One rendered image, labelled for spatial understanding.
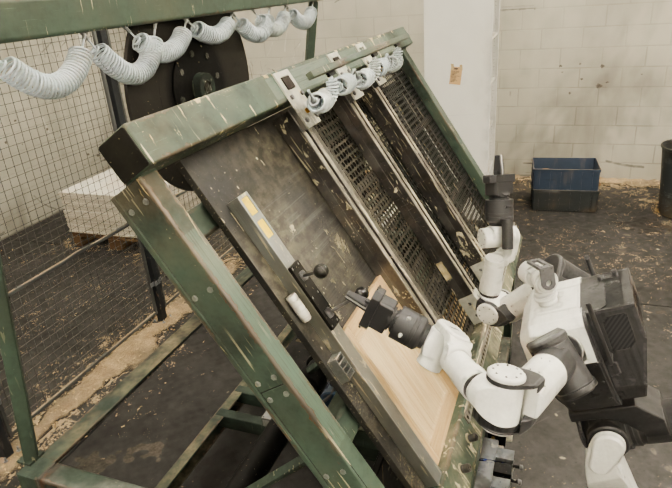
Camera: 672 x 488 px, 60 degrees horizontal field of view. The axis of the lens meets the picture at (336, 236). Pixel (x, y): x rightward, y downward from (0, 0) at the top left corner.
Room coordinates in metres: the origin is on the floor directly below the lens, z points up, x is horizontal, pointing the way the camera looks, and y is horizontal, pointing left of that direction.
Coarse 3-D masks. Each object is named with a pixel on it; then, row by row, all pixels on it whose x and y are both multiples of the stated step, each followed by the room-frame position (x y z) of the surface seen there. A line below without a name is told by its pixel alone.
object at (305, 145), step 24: (288, 72) 1.86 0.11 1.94; (288, 96) 1.77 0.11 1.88; (336, 96) 1.76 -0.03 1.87; (288, 120) 1.79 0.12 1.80; (312, 120) 1.79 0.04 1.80; (288, 144) 1.79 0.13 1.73; (312, 144) 1.77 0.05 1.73; (312, 168) 1.76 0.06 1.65; (336, 168) 1.79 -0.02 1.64; (336, 192) 1.74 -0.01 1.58; (336, 216) 1.74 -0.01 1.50; (360, 216) 1.71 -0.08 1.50; (360, 240) 1.71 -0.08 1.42; (384, 240) 1.73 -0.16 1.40; (384, 264) 1.68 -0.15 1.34; (408, 288) 1.66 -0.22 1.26; (432, 312) 1.68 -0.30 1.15
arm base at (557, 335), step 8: (560, 328) 1.20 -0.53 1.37; (544, 336) 1.20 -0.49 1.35; (552, 336) 1.15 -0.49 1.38; (560, 336) 1.15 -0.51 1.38; (528, 344) 1.21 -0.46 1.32; (536, 344) 1.16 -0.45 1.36; (544, 344) 1.14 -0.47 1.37; (552, 344) 1.14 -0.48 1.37; (536, 352) 1.16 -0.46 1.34; (592, 384) 1.09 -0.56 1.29; (576, 392) 1.08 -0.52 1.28; (584, 392) 1.07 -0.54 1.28; (560, 400) 1.11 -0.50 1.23; (568, 400) 1.08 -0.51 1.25
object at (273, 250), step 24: (240, 216) 1.38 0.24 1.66; (264, 240) 1.36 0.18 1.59; (288, 264) 1.35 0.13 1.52; (288, 288) 1.34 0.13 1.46; (312, 312) 1.31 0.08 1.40; (336, 336) 1.30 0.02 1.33; (360, 360) 1.30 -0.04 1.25; (360, 384) 1.27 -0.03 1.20; (384, 408) 1.24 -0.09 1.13; (408, 432) 1.25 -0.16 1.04; (408, 456) 1.22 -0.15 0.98; (432, 480) 1.19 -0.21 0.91
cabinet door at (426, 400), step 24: (384, 288) 1.65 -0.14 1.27; (360, 312) 1.48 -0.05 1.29; (360, 336) 1.40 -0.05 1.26; (384, 336) 1.49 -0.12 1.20; (384, 360) 1.41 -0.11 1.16; (408, 360) 1.50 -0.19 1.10; (384, 384) 1.34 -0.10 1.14; (408, 384) 1.42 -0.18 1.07; (432, 384) 1.51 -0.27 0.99; (408, 408) 1.35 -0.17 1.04; (432, 408) 1.43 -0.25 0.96; (432, 432) 1.35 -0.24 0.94; (432, 456) 1.28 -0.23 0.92
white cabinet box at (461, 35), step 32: (448, 0) 5.28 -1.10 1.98; (480, 0) 5.18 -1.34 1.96; (448, 32) 5.28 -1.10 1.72; (480, 32) 5.18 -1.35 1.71; (448, 64) 5.28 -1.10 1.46; (480, 64) 5.18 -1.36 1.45; (448, 96) 5.28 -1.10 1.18; (480, 96) 5.17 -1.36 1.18; (480, 128) 5.17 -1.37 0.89; (480, 160) 5.17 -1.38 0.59
